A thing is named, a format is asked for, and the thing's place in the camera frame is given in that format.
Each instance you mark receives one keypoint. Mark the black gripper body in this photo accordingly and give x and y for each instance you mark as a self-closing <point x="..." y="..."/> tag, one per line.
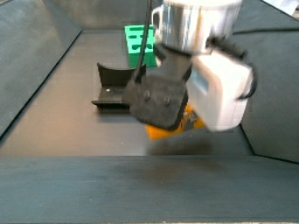
<point x="157" y="91"/>

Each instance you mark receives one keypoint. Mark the orange rectangular block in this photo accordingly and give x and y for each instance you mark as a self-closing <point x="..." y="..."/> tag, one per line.
<point x="190" y="122"/>

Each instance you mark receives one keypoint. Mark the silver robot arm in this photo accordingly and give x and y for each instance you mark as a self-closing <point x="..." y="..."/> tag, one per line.
<point x="187" y="26"/>

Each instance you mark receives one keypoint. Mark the black curved fixture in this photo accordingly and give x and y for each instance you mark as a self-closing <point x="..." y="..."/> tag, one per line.
<point x="114" y="80"/>

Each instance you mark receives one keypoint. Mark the green foam shape board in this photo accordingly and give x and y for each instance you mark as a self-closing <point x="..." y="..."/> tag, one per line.
<point x="134" y="38"/>

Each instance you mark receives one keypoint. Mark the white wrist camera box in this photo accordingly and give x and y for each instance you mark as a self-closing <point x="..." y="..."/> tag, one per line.
<point x="219" y="80"/>

